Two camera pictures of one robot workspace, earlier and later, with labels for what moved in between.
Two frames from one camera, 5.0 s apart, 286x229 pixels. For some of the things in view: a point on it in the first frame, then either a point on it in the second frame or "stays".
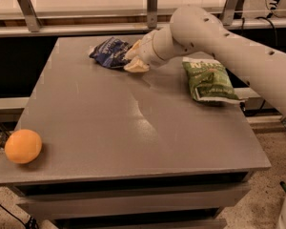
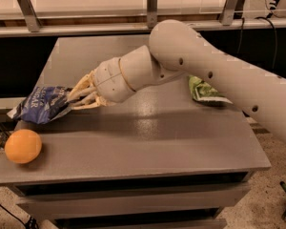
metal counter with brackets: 30,10 stays
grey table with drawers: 99,147 stays
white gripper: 146,49 → 111,80
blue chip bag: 112,52 → 43,105
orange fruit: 23,146 stays
